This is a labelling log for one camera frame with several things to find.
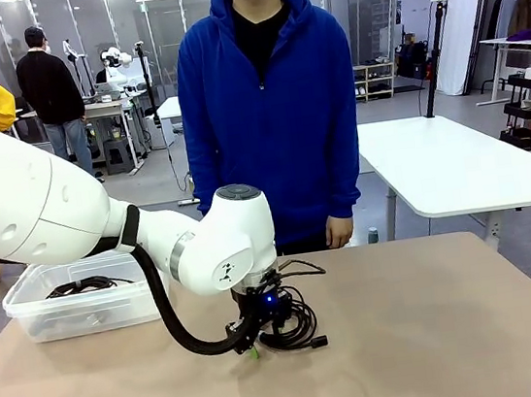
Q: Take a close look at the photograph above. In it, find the black USB extension cable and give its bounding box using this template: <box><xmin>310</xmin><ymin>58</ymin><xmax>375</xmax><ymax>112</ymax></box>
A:
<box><xmin>249</xmin><ymin>253</ymin><xmax>338</xmax><ymax>357</ymax></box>

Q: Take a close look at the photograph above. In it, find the person in blue hoodie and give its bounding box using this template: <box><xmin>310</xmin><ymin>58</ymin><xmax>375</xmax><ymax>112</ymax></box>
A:
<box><xmin>165</xmin><ymin>0</ymin><xmax>376</xmax><ymax>268</ymax></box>

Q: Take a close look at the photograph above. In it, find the black braided USB cable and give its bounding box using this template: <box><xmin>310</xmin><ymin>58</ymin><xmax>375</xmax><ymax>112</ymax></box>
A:
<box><xmin>43</xmin><ymin>270</ymin><xmax>136</xmax><ymax>301</ymax></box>

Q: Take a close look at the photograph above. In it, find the black stand pole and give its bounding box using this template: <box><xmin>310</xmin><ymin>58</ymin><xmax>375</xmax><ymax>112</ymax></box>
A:
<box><xmin>409</xmin><ymin>0</ymin><xmax>462</xmax><ymax>119</ymax></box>

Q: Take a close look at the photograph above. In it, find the white standing desk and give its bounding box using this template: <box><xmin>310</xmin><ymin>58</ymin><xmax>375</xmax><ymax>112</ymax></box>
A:
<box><xmin>153</xmin><ymin>94</ymin><xmax>204</xmax><ymax>209</ymax></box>

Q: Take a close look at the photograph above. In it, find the purple cloth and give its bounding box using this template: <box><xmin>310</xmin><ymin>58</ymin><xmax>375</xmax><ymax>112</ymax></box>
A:
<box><xmin>505</xmin><ymin>27</ymin><xmax>531</xmax><ymax>44</ymax></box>

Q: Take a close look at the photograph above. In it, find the person's left hand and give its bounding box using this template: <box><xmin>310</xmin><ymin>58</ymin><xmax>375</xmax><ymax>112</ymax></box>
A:
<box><xmin>322</xmin><ymin>214</ymin><xmax>355</xmax><ymax>250</ymax></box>

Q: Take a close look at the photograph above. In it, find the white folding screen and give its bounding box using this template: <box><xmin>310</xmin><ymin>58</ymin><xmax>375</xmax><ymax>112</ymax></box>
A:
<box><xmin>424</xmin><ymin>0</ymin><xmax>516</xmax><ymax>99</ymax></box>

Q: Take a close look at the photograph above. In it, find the white desk with purple cloth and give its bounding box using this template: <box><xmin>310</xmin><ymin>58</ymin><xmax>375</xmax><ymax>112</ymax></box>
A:
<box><xmin>468</xmin><ymin>32</ymin><xmax>531</xmax><ymax>107</ymax></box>

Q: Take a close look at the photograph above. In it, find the grey plastic stool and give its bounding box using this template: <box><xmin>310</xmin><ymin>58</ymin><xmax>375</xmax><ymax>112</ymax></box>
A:
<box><xmin>101</xmin><ymin>136</ymin><xmax>139</xmax><ymax>177</ymax></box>

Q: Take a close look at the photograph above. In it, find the black utility cart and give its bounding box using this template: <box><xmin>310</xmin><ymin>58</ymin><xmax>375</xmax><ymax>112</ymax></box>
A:
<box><xmin>491</xmin><ymin>70</ymin><xmax>531</xmax><ymax>153</ymax></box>

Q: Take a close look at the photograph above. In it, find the clear plastic storage bin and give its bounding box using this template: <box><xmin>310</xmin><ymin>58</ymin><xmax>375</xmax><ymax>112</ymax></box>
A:
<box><xmin>0</xmin><ymin>244</ymin><xmax>181</xmax><ymax>347</ymax></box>

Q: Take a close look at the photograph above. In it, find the person's right forearm blue sleeve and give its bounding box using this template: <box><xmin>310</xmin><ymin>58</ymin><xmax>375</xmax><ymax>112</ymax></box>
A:
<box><xmin>187</xmin><ymin>154</ymin><xmax>229</xmax><ymax>218</ymax></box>

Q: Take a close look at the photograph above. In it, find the person's left forearm blue sleeve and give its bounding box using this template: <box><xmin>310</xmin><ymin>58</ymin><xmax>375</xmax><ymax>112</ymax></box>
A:
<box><xmin>319</xmin><ymin>136</ymin><xmax>372</xmax><ymax>223</ymax></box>

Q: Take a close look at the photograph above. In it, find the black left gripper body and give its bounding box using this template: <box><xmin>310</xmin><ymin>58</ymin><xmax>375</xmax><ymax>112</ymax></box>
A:
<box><xmin>230</xmin><ymin>273</ymin><xmax>298</xmax><ymax>340</ymax></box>

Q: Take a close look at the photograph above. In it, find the person in black jacket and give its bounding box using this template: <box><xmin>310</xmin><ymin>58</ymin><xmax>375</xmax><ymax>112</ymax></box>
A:
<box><xmin>11</xmin><ymin>19</ymin><xmax>107</xmax><ymax>194</ymax></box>

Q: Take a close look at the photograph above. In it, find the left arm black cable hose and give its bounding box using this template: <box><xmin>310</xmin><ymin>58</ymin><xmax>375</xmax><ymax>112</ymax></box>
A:
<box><xmin>121</xmin><ymin>191</ymin><xmax>248</xmax><ymax>368</ymax></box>

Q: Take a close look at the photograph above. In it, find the black camera tripod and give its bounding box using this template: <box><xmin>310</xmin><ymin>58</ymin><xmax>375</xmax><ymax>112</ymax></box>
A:
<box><xmin>132</xmin><ymin>39</ymin><xmax>164</xmax><ymax>127</ymax></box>

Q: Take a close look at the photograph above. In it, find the grey robot workbench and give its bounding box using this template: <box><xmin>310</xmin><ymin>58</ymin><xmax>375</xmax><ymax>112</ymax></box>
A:
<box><xmin>17</xmin><ymin>88</ymin><xmax>160</xmax><ymax>189</ymax></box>

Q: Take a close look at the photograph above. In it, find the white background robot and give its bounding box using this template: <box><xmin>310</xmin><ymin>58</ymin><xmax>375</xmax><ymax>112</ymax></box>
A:
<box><xmin>92</xmin><ymin>43</ymin><xmax>138</xmax><ymax>95</ymax></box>

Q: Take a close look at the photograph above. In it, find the black bags pile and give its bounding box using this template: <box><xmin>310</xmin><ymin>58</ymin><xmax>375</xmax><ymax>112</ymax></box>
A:
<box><xmin>393</xmin><ymin>37</ymin><xmax>436</xmax><ymax>83</ymax></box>

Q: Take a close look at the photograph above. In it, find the wooden shoe shelf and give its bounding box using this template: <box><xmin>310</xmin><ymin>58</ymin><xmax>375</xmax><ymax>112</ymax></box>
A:
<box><xmin>352</xmin><ymin>59</ymin><xmax>400</xmax><ymax>104</ymax></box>

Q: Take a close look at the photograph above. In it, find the large white table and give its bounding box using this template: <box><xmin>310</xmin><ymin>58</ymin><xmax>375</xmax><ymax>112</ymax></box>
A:
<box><xmin>355</xmin><ymin>101</ymin><xmax>531</xmax><ymax>268</ymax></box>

